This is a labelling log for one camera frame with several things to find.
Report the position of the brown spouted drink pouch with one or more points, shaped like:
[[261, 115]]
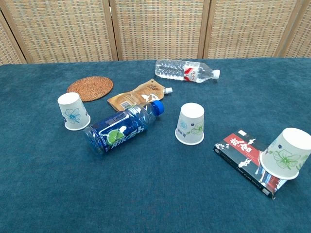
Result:
[[136, 97]]

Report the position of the blue felt table cover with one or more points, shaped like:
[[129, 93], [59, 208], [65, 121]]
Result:
[[155, 194]]

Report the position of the black red card box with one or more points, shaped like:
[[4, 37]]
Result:
[[238, 150]]

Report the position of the clear plastic water bottle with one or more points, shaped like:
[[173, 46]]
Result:
[[177, 70]]

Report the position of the blue plastic drink bottle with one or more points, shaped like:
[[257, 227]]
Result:
[[116, 128]]

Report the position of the woven bamboo screen panel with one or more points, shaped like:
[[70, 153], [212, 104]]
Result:
[[301, 41], [60, 29], [243, 29], [7, 51], [158, 29]]

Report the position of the round woven rattan coaster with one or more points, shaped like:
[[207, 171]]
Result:
[[90, 88]]

